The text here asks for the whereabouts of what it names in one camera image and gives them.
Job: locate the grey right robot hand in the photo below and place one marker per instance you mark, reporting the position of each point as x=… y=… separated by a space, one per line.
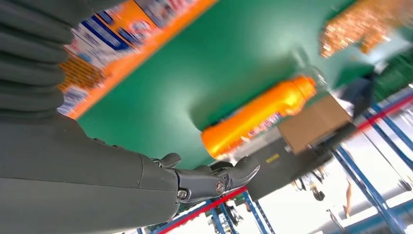
x=80 y=187

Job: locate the green topped table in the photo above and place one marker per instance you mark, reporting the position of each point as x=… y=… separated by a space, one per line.
x=209 y=64

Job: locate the black case yellow label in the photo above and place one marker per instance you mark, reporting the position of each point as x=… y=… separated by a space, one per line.
x=277 y=171

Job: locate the brown cardboard box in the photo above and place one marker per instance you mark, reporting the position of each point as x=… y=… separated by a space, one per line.
x=313 y=126

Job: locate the yellow tape patch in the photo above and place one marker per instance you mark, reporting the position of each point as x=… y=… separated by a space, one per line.
x=355 y=25

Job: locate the green plastic crate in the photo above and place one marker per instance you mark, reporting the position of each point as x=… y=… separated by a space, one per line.
x=393 y=74

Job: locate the blue metal frame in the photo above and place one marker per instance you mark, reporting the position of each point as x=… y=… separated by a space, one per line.
x=371 y=190

